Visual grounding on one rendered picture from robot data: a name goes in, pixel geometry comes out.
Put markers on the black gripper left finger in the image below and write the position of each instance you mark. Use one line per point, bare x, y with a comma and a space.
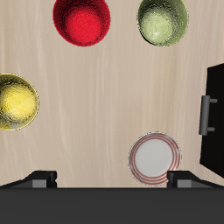
43, 177

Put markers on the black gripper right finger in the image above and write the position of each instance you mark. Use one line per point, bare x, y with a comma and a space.
180, 177

